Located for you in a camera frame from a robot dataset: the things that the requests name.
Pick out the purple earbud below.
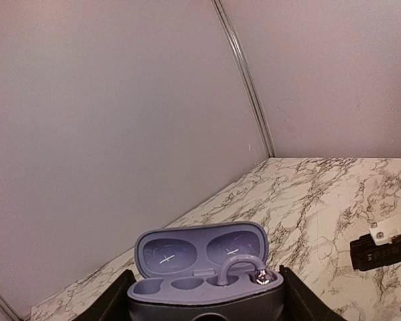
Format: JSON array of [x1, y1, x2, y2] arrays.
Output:
[[217, 254, 277, 286]]

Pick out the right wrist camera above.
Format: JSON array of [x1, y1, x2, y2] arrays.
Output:
[[350, 214, 401, 272]]

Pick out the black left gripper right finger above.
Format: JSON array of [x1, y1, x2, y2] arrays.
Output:
[[279, 265, 346, 321]]

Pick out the left aluminium frame post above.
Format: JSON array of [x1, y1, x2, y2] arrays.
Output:
[[0, 294, 22, 321]]

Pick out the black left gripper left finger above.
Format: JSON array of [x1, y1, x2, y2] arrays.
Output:
[[74, 270, 136, 321]]

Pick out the aluminium frame post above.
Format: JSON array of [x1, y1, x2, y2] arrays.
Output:
[[0, 294, 22, 321], [211, 0, 276, 157]]

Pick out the purple earbud charging case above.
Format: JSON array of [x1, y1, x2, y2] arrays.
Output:
[[127, 221, 285, 320]]

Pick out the right aluminium frame post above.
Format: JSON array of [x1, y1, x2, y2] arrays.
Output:
[[211, 0, 276, 157]]

